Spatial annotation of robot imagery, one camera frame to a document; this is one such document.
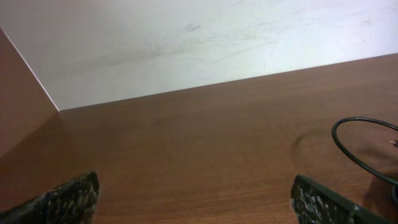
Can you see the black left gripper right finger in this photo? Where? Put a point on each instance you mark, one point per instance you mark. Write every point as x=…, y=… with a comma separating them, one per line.
x=313, y=203

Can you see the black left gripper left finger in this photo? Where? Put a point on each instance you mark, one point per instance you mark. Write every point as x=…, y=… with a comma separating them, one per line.
x=73, y=202

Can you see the brown side panel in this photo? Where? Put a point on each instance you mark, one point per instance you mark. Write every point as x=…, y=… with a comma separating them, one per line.
x=25, y=105

